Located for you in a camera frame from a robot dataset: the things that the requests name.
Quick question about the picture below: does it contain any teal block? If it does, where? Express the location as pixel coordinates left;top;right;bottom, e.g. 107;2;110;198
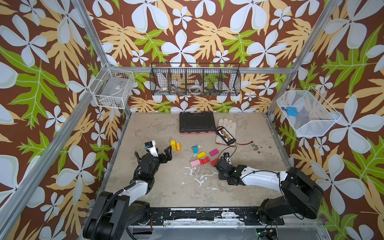
193;146;199;154

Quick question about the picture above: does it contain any white wire basket left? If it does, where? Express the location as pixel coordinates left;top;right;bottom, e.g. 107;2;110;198
90;64;136;110

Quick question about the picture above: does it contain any black battery holder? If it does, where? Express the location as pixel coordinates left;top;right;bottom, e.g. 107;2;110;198
216;126;236;146

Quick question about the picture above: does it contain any white wire basket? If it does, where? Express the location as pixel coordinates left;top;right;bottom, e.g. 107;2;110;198
90;64;136;110
277;87;342;138

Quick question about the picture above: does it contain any beige work glove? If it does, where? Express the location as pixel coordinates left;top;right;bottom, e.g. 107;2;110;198
216;118;237;146

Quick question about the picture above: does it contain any pink block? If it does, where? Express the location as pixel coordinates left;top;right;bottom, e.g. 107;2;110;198
190;160;201;167

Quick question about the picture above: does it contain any orange cylinder block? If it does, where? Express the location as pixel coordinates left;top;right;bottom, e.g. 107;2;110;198
176;143;182;151

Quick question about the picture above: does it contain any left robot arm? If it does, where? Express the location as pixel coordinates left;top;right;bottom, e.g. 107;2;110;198
82;146;172;240

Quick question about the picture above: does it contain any red arch block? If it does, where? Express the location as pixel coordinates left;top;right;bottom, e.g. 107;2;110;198
199;157;211;165

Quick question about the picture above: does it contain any blue object in basket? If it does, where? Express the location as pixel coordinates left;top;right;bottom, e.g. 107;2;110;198
285;107;299;117

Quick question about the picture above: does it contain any magenta block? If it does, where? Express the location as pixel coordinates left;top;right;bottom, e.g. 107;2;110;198
209;149;219;157

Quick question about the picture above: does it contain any black wire basket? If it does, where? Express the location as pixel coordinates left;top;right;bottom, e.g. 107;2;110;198
149;63;242;96

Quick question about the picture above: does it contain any yellow rectangular block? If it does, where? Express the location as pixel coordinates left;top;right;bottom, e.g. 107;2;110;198
197;152;207;159

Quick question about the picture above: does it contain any white wire basket right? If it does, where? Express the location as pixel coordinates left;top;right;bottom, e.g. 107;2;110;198
277;87;342;138

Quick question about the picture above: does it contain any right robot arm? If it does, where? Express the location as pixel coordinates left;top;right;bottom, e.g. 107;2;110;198
214;157;324;225

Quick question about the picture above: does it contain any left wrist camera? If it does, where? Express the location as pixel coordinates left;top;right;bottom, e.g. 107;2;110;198
145;141;159;158

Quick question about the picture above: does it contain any red rectangular block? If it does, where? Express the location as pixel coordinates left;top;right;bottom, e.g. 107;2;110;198
210;159;218;166

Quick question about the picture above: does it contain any black tool case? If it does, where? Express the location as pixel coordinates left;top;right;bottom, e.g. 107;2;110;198
179;111;217;134

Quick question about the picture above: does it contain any yellow arch block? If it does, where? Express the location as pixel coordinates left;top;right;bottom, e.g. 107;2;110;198
171;140;176;150

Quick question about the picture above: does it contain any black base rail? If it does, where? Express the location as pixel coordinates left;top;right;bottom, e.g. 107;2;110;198
150;207;285;226

